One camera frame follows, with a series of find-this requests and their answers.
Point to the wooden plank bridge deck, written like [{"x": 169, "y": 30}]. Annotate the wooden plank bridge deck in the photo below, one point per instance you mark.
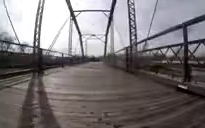
[{"x": 96, "y": 96}]

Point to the steel bridge truss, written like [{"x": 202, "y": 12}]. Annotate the steel bridge truss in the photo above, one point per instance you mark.
[{"x": 132, "y": 26}]

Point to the row of bare trees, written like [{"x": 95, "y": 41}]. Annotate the row of bare trees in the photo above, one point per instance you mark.
[{"x": 3, "y": 41}]

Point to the dark kerb beam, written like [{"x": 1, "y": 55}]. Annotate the dark kerb beam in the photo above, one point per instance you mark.
[
  {"x": 196, "y": 89},
  {"x": 10, "y": 74}
]

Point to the dark metal railing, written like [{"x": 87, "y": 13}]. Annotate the dark metal railing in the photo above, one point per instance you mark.
[
  {"x": 185, "y": 50},
  {"x": 40, "y": 60}
]

